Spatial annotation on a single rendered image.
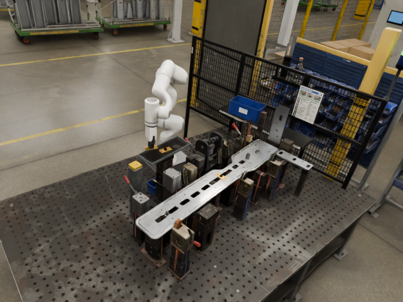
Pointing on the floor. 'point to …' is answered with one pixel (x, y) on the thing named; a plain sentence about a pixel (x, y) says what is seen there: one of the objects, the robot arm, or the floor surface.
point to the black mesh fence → (275, 106)
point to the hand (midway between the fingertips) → (150, 144)
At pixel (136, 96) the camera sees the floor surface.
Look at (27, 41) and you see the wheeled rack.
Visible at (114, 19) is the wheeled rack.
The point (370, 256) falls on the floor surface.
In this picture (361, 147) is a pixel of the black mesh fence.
